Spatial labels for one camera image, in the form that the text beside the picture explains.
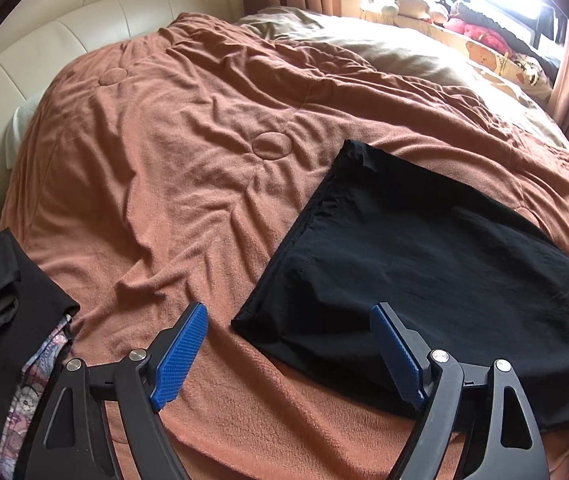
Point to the cream leather headboard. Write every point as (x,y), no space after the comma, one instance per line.
(114,5)

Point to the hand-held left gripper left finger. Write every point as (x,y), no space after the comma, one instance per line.
(179,355)

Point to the brown blanket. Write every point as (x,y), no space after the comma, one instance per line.
(164,160)

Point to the red plush toy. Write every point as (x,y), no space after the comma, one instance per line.
(474,32)

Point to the printed bear cushion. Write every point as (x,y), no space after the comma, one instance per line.
(514,67)

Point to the beige plush toy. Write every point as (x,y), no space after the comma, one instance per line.
(409,5)

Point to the black pants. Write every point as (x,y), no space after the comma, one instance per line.
(439,260)

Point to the pink patterned cloth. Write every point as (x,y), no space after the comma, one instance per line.
(34,375)

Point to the white pillow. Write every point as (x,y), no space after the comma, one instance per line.
(22,125)

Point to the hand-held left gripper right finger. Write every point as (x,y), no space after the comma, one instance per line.
(397,355)

